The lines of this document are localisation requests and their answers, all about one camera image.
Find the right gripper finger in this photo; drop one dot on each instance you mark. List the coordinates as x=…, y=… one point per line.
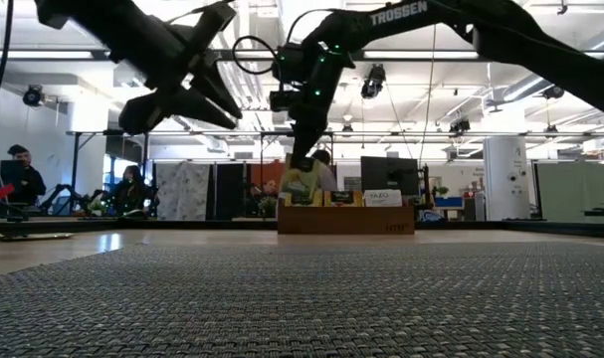
x=299, y=149
x=315, y=141

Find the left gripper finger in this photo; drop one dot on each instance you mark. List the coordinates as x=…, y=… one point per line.
x=202, y=112
x=217, y=92

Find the mango magic tea bag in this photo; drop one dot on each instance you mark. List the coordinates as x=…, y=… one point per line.
x=343, y=198

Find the white orange Tazo tea bag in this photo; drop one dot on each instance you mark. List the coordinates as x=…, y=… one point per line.
x=382, y=198

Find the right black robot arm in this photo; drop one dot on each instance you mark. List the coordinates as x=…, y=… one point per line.
x=480, y=25

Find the black background robot arm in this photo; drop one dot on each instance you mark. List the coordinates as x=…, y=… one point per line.
x=62, y=191

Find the wooden tea organizer box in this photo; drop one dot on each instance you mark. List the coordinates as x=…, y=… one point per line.
x=341, y=221

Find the person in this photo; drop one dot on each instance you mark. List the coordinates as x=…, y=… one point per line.
x=25, y=179
x=130, y=194
x=269, y=189
x=327, y=174

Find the orange partition screen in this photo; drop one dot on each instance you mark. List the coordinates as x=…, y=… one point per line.
x=266, y=171

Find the black metal rig stand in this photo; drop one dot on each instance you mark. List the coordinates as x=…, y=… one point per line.
x=261, y=169
x=74, y=169

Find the small flower plant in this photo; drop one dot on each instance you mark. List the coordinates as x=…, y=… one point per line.
x=268, y=205

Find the patterned grey curtain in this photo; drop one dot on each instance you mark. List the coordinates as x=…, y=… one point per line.
x=182, y=191

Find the black computer monitor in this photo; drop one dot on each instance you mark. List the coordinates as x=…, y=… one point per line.
x=396, y=171

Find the small potted plant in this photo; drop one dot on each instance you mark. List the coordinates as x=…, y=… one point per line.
x=442, y=192

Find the blue white bag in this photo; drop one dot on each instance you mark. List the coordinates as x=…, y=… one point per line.
x=432, y=216

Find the blue storage bin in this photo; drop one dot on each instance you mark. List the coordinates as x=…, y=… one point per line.
x=448, y=202

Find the grey woven placemat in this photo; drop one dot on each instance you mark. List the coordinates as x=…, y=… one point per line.
x=301, y=308

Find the white round pillar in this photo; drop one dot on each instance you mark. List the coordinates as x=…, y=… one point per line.
x=505, y=179

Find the green partition screen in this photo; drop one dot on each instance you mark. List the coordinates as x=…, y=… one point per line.
x=575, y=191

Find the black table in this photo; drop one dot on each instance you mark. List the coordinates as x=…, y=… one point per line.
x=602, y=211

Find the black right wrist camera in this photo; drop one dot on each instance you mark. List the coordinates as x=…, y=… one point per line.
x=284, y=100

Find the black ceiling camera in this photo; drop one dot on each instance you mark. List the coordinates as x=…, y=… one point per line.
x=553, y=91
x=373, y=82
x=34, y=96
x=460, y=126

